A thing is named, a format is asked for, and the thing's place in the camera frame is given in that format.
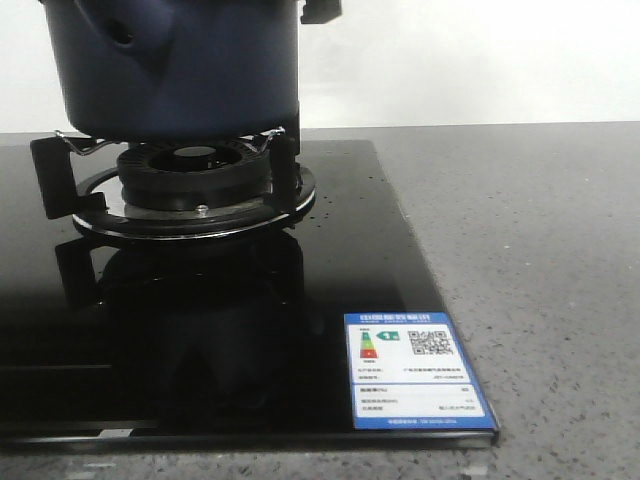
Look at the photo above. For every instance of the blue energy label sticker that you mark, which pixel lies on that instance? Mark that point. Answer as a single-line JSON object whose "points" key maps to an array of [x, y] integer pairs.
{"points": [[408, 371]]}

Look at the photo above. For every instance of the black metal pot support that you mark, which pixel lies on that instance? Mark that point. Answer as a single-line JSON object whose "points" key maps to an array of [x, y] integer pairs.
{"points": [[97, 205]]}

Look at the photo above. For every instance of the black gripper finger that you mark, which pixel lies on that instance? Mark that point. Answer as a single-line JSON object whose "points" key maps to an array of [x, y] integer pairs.
{"points": [[320, 11]]}

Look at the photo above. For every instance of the black glass gas stove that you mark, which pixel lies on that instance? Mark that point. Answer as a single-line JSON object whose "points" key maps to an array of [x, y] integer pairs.
{"points": [[235, 345]]}

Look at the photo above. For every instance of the black round gas burner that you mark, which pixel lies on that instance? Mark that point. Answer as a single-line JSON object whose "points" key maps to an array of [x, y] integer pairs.
{"points": [[180, 177]]}

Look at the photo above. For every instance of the dark blue cooking pot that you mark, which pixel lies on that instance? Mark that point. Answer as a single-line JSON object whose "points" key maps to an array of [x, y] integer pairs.
{"points": [[175, 70]]}

